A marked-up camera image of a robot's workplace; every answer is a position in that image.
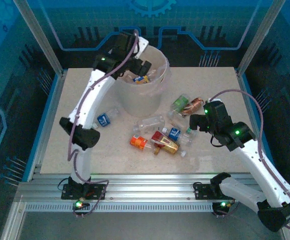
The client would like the Pepsi lemon bottle blue cap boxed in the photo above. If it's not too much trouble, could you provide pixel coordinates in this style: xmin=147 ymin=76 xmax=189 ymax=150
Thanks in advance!
xmin=132 ymin=69 xmax=162 ymax=85

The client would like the large green label clear bottle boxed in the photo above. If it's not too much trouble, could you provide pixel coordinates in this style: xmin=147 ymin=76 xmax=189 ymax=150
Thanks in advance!
xmin=167 ymin=93 xmax=192 ymax=121

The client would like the blue label bottle white cap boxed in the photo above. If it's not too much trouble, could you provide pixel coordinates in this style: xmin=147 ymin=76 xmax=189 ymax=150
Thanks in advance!
xmin=161 ymin=126 xmax=193 ymax=148

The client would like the red gold label tea bottle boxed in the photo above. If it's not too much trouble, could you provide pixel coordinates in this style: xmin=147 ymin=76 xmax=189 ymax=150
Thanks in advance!
xmin=150 ymin=129 xmax=188 ymax=158

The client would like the brown tea bottle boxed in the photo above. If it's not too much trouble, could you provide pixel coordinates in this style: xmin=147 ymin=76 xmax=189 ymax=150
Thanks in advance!
xmin=152 ymin=144 xmax=166 ymax=156

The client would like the large clear plastic bottle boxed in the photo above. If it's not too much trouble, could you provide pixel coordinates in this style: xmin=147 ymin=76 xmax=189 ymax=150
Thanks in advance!
xmin=132 ymin=114 xmax=166 ymax=134

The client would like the blue white label clear bottle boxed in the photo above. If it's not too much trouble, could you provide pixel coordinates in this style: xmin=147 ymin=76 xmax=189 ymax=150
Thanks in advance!
xmin=91 ymin=107 xmax=120 ymax=129

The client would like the orange label bottle orange cap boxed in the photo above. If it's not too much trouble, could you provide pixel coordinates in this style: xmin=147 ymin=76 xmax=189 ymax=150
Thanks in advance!
xmin=129 ymin=134 xmax=153 ymax=150

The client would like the white plastic bin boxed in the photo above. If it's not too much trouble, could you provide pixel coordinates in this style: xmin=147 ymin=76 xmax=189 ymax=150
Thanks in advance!
xmin=109 ymin=46 xmax=172 ymax=118

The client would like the crushed copper coffee bottle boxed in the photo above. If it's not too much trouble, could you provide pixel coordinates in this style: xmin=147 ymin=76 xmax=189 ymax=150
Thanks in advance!
xmin=181 ymin=96 xmax=206 ymax=118

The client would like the blue table edge strip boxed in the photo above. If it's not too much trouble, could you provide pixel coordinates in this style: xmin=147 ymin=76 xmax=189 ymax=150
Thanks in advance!
xmin=22 ymin=72 xmax=62 ymax=182
xmin=236 ymin=71 xmax=282 ymax=182

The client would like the right controller board green light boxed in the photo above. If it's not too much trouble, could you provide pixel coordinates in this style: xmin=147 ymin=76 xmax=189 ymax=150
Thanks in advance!
xmin=211 ymin=199 xmax=236 ymax=212

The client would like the controller board green light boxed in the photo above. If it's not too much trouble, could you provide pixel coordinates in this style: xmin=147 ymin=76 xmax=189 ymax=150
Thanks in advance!
xmin=211 ymin=199 xmax=236 ymax=212
xmin=72 ymin=198 xmax=91 ymax=211

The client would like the left controller board green light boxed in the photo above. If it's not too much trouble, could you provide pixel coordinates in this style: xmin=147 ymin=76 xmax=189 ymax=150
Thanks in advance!
xmin=72 ymin=198 xmax=91 ymax=211

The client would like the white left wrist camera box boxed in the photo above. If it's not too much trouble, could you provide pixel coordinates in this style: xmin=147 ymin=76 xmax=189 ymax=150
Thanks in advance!
xmin=136 ymin=36 xmax=150 ymax=60

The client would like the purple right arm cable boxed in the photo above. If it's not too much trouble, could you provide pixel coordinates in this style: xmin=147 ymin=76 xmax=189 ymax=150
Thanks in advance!
xmin=206 ymin=89 xmax=290 ymax=235

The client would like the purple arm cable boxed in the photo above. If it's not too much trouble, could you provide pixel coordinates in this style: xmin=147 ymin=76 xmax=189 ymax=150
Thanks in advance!
xmin=206 ymin=89 xmax=290 ymax=235
xmin=67 ymin=28 xmax=139 ymax=218

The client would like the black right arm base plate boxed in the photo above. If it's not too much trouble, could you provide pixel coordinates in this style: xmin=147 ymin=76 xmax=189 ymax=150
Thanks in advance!
xmin=192 ymin=181 xmax=237 ymax=201

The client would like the aluminium frame post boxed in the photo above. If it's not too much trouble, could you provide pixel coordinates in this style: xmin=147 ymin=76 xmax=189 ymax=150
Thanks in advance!
xmin=235 ymin=0 xmax=287 ymax=78
xmin=11 ymin=0 xmax=67 ymax=77

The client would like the aluminium frame rail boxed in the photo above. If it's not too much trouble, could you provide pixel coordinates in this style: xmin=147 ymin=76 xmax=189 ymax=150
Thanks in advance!
xmin=14 ymin=173 xmax=286 ymax=204

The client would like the white slotted cable duct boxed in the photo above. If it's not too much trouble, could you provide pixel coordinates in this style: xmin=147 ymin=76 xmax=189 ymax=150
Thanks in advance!
xmin=22 ymin=202 xmax=261 ymax=213

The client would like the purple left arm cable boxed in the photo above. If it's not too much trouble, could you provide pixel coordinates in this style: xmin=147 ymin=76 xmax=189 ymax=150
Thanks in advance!
xmin=67 ymin=28 xmax=139 ymax=218

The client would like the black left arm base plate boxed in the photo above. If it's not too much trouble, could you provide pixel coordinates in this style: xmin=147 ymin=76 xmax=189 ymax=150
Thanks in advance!
xmin=61 ymin=183 xmax=108 ymax=201

